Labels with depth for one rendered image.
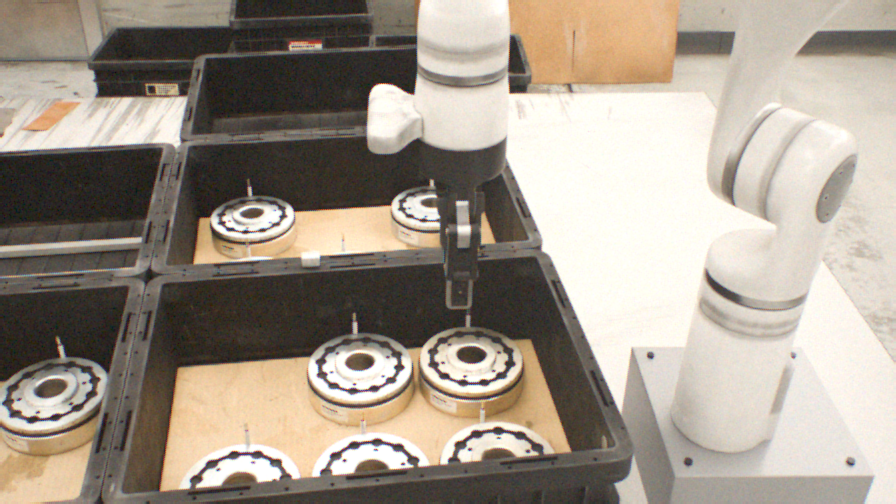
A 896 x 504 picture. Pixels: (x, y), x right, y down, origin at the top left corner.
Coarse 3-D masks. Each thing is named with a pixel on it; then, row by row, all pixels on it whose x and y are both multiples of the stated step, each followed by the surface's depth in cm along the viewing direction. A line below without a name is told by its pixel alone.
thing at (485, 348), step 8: (456, 344) 91; (464, 344) 91; (472, 344) 91; (480, 344) 91; (488, 344) 91; (448, 352) 90; (456, 352) 90; (488, 352) 90; (448, 360) 89; (456, 360) 89; (488, 360) 89; (456, 368) 88; (464, 368) 88; (472, 368) 88; (480, 368) 88; (488, 368) 89
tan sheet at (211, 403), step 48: (192, 384) 92; (240, 384) 92; (288, 384) 92; (528, 384) 92; (192, 432) 86; (240, 432) 86; (288, 432) 86; (336, 432) 86; (384, 432) 86; (432, 432) 86
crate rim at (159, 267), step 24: (192, 144) 114; (216, 144) 114; (240, 144) 115; (264, 144) 115; (504, 168) 109; (168, 192) 104; (168, 216) 100; (528, 216) 100; (168, 240) 95; (528, 240) 95; (192, 264) 92; (216, 264) 92; (240, 264) 92; (264, 264) 92; (288, 264) 92
